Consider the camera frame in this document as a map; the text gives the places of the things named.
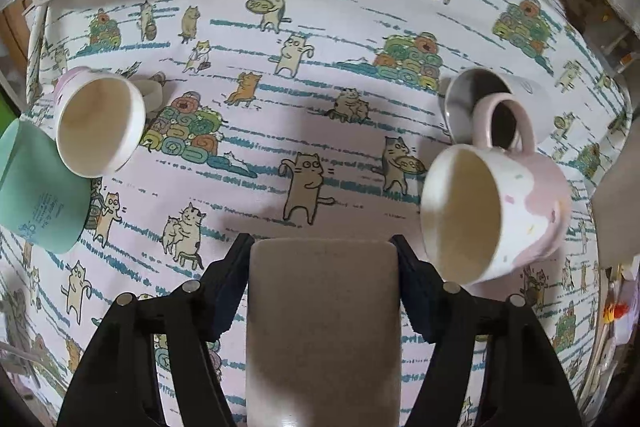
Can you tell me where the cat printed cloth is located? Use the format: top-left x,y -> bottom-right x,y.
0,0 -> 632,427

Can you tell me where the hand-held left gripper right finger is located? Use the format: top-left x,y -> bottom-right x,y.
391,234 -> 585,427

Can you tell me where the pink and white cup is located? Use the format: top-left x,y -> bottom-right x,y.
52,66 -> 174,178

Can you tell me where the pink speckled mug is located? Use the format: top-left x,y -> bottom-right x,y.
419,93 -> 572,287

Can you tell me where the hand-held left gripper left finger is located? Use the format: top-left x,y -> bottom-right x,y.
56,233 -> 252,427

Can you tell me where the white mug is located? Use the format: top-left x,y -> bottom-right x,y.
438,67 -> 551,146

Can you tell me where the mint green cup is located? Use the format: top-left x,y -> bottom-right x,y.
0,117 -> 94,254

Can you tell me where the beige grey cup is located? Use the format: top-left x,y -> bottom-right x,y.
245,239 -> 404,427

